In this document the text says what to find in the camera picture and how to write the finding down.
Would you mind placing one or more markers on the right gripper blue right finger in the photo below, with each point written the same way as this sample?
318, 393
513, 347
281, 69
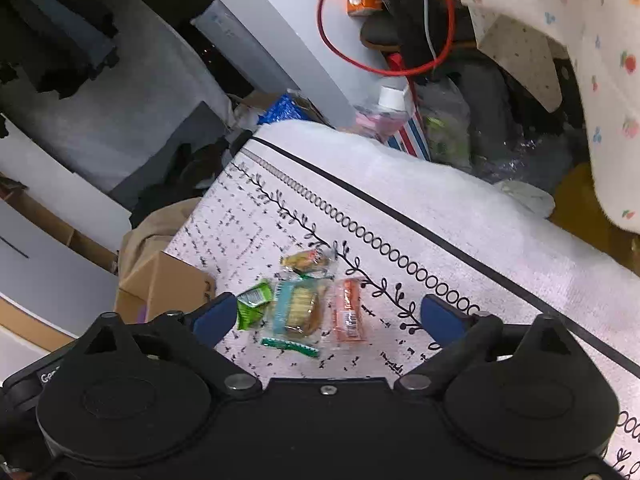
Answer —
445, 324

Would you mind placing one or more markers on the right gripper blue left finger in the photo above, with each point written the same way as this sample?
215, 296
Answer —
214, 320

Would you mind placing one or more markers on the light green snack packet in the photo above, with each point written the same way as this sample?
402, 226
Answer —
252, 303

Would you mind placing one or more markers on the teal band cracker packet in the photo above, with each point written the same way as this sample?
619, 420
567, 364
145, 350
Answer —
295, 316

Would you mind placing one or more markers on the orange cracker packet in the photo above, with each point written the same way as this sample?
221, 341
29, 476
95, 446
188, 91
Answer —
347, 327

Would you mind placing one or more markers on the small yellow candy packet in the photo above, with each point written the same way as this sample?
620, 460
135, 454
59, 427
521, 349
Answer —
315, 261

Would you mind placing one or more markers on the brown cardboard box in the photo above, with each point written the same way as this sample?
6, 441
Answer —
161, 284

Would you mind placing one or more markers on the white patterned bed cover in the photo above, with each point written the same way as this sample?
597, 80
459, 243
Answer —
405, 229

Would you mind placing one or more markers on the tan blanket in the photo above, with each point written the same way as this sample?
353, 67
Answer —
152, 235

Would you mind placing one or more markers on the pink bottle with white cap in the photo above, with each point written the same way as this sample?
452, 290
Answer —
386, 109

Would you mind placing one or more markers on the blue foil bag on floor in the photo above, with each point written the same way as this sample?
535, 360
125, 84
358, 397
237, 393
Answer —
285, 108

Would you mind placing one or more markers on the floral tablecloth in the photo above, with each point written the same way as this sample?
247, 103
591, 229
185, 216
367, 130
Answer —
601, 39

